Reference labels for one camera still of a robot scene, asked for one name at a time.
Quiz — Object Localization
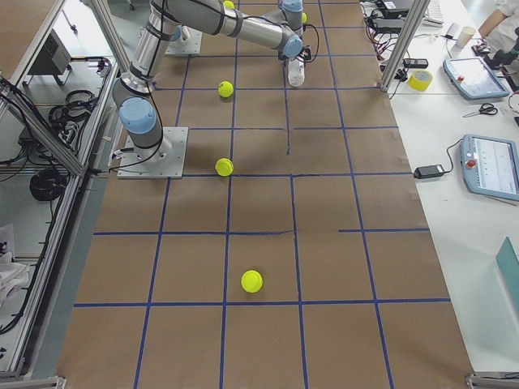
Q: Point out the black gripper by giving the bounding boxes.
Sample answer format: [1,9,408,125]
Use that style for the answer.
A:
[278,43,313,63]

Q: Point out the white blue tennis ball can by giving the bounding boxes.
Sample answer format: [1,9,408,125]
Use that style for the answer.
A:
[288,58,305,88]

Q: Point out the centre back tennis ball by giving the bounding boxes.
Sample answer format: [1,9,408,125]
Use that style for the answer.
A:
[215,158,234,177]

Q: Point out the front tennis ball with print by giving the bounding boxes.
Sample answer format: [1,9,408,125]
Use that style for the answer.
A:
[240,269,264,293]

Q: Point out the yellow tape roll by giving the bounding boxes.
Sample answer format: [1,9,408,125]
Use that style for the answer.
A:
[408,70,433,92]

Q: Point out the paper cup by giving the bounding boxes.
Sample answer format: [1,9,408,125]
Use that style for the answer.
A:
[455,26,476,49]

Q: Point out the upper blue teach pendant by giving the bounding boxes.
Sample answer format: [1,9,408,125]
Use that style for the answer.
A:
[443,57,509,100]

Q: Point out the blue teach pendant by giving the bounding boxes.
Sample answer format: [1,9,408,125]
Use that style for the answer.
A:
[443,57,509,100]
[460,134,518,201]

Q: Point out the black power adapter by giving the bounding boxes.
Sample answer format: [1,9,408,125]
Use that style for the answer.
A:
[413,164,446,180]

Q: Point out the black scissors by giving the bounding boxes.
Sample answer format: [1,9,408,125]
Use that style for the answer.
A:
[463,103,498,118]

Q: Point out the lower blue teach pendant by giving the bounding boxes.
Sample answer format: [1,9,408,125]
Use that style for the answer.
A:
[460,134,518,201]

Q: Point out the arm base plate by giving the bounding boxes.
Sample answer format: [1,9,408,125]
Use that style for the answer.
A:
[165,26,203,57]
[117,126,188,179]

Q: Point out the aluminium frame post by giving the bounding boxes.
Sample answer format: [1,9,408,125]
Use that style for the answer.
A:
[379,0,430,92]

